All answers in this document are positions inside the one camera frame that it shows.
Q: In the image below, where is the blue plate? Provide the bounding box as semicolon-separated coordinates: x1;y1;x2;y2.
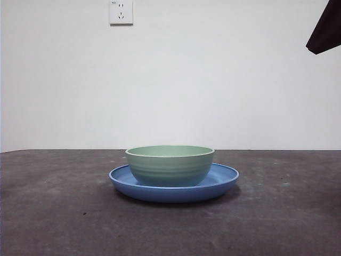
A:
108;162;240;204

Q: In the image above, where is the green ribbed bowl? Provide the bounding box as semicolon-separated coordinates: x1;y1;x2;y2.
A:
125;145;216;187

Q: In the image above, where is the white wall socket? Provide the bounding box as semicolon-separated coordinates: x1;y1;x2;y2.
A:
110;0;134;27

